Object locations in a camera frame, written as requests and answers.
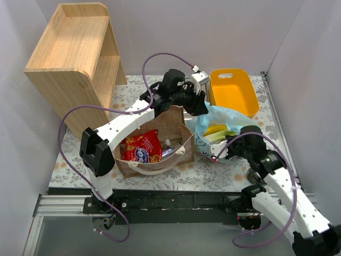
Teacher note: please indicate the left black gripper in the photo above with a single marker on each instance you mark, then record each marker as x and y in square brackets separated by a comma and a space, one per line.
[198, 104]

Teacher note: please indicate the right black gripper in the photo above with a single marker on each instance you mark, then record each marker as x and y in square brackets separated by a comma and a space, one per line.
[230, 149]

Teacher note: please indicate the blue cartoon plastic bag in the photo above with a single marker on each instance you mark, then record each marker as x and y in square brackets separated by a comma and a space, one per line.
[232, 119]

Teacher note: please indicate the white green leek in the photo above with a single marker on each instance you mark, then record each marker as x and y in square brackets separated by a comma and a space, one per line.
[218, 136]

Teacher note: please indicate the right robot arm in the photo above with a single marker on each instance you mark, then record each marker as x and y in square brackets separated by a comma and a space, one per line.
[308, 231]

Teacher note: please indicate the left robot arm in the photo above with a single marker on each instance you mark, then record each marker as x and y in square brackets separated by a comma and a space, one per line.
[97, 145]

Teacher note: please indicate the metal tray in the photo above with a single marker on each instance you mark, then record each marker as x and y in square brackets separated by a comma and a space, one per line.
[204, 87]

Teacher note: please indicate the yellow bananas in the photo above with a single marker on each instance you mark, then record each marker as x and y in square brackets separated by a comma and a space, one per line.
[215, 128]

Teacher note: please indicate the grey tape roll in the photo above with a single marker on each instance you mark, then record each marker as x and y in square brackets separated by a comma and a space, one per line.
[253, 177]

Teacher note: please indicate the yellow plastic basket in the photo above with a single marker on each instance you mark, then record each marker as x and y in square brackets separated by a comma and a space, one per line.
[232, 88]

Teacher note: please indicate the brown paper tote bag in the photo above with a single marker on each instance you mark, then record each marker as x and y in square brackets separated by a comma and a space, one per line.
[171, 126]

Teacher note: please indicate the floral table mat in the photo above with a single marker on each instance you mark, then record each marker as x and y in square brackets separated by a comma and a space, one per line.
[200, 175]

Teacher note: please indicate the small silver bottle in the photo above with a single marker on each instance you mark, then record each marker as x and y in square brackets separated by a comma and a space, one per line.
[169, 147]

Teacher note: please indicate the red cookie snack packet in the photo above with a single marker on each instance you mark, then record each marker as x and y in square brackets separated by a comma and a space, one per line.
[143, 148]

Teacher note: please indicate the wooden shelf unit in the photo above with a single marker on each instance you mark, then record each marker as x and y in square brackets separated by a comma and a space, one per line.
[76, 65]

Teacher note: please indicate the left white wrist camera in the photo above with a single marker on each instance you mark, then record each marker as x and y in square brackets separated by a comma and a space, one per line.
[199, 79]

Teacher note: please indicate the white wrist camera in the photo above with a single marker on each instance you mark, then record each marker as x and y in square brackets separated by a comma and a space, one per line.
[199, 79]
[218, 150]

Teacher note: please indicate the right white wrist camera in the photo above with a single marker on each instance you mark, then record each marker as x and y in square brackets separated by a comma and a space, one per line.
[218, 150]

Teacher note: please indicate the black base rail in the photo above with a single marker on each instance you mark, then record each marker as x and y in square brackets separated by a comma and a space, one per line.
[152, 206]

